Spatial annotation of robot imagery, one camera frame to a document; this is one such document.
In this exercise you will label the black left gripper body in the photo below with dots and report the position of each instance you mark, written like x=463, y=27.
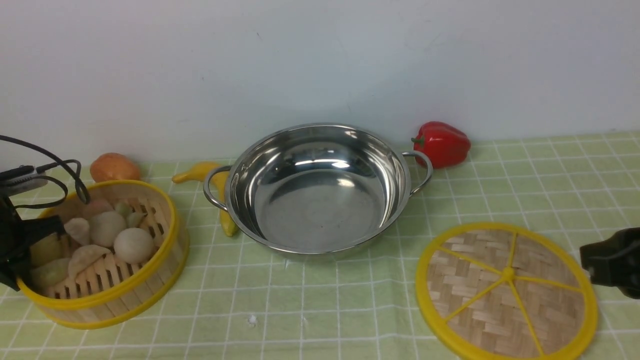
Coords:
x=17, y=235

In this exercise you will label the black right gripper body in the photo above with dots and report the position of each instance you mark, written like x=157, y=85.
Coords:
x=615, y=262

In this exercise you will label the bamboo steamer basket yellow rim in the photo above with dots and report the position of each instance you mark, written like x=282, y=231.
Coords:
x=111, y=291

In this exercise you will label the woven bamboo steamer lid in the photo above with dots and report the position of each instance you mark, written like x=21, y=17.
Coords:
x=495, y=291

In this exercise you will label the stainless steel pot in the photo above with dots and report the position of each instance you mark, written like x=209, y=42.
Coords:
x=318, y=190

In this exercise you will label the yellow-green round bun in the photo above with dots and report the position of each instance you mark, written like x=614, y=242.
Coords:
x=45, y=251

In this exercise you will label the green dumpling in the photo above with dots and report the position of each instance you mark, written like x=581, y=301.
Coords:
x=51, y=273

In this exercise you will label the white pleated dumpling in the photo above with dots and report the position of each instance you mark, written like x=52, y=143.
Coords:
x=79, y=230

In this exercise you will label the white crescent dumpling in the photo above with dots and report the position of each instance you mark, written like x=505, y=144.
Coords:
x=84, y=257

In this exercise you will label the pale round bun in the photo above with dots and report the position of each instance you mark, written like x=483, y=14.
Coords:
x=105, y=227

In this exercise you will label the white round bun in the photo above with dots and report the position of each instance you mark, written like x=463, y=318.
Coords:
x=133, y=246

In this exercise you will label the yellow banana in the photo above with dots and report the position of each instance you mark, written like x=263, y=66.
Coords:
x=198, y=173

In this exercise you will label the red bell pepper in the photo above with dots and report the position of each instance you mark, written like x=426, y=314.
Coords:
x=445, y=145

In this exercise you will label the green checked tablecloth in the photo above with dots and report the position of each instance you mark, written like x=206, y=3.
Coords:
x=237, y=300

